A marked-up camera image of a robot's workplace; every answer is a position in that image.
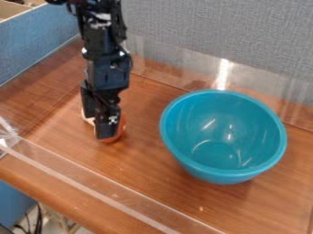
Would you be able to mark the blue partition panel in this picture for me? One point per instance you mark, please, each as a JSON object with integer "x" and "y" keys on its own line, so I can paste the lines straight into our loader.
{"x": 33, "y": 29}

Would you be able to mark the clear acrylic front barrier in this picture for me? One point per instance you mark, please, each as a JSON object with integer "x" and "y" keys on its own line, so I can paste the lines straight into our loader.
{"x": 112, "y": 205}

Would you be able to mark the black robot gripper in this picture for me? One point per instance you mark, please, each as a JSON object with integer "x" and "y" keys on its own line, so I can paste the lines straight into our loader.
{"x": 107, "y": 79}

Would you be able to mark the brown and white toy mushroom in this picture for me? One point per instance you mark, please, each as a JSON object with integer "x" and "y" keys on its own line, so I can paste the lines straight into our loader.
{"x": 112, "y": 139}

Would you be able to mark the clear acrylic back barrier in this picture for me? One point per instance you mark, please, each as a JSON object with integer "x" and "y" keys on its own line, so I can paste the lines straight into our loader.
{"x": 182, "y": 67}

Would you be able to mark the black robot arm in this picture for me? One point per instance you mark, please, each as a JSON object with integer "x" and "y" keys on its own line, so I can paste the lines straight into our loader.
{"x": 100, "y": 27}

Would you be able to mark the clear acrylic barrier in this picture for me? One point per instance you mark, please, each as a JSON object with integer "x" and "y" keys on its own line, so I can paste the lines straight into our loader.
{"x": 112, "y": 205}
{"x": 182, "y": 67}

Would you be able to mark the blue plastic bowl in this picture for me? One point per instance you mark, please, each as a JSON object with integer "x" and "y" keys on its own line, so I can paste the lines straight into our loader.
{"x": 223, "y": 135}

